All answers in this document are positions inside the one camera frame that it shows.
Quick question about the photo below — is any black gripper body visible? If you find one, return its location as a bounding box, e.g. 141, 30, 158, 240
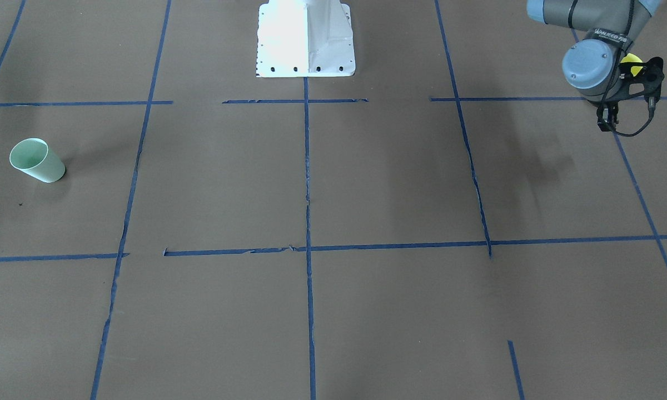
605, 68, 652, 103

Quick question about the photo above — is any yellow plastic cup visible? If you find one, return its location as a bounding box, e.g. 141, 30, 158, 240
620, 53, 644, 77

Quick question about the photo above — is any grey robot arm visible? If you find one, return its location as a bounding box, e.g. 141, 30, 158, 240
526, 1, 661, 104

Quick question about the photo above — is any light green plastic cup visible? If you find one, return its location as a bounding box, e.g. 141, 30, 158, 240
9, 138, 66, 184

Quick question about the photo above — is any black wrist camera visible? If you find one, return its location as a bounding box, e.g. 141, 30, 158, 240
597, 102, 619, 132

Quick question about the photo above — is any black camera cable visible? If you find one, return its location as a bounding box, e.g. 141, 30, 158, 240
599, 56, 658, 138

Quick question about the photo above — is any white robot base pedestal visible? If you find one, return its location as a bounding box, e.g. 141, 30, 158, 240
256, 1, 356, 78

